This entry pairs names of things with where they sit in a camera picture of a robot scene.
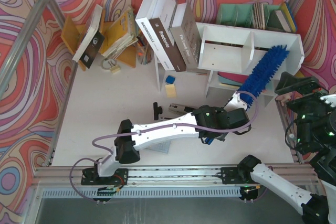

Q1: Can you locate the wooden coasters stack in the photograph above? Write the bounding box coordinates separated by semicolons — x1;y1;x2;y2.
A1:
253;2;266;30

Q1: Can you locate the white wooden bookshelf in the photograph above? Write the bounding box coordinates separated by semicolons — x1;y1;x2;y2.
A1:
197;23;305;105

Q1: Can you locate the white black stapler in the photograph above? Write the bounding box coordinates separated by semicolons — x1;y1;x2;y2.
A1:
169;103;196;114

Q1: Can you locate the beige Lonely Ones book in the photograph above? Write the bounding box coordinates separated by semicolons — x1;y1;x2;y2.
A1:
170;3;202;71

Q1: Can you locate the blue yellow book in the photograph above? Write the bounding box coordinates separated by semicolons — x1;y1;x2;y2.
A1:
272;2;297;34

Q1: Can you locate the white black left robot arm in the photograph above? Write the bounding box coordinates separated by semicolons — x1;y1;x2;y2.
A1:
92;105;251;177

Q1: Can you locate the blue microfiber duster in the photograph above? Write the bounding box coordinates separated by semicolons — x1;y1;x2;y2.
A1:
192;45;289;145

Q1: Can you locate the green desk organizer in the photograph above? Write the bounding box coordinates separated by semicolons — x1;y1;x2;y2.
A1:
216;3;283;32

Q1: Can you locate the white Mademoiselle book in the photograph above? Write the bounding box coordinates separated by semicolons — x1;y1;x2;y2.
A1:
135;0;174;70

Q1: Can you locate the clear pencil cup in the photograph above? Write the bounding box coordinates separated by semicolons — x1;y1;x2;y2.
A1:
136;35;153;65

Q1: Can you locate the black detached clip part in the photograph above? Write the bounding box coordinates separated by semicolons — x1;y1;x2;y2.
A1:
153;102;163;121

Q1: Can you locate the yellow sticky note pad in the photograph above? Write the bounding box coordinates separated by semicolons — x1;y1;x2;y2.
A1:
165;84;176;98

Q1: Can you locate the yellow worn book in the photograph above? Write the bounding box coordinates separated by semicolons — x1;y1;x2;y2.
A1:
101;6;137;59

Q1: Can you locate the blue eraser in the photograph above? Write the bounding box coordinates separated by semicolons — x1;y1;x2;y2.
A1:
165;75;176;84

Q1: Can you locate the black white paperback book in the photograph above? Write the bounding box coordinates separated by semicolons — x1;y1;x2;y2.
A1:
72;4;104;69

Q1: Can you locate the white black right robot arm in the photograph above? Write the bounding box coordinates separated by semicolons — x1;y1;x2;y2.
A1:
237;72;335;223

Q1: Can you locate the magenta paper sheet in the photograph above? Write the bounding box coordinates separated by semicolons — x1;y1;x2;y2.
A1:
217;72;248;84

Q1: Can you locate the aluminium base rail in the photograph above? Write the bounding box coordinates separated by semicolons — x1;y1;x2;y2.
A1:
31;165;320;198

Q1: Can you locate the brown Fredonia book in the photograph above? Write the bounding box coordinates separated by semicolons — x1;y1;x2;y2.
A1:
150;0;186;72

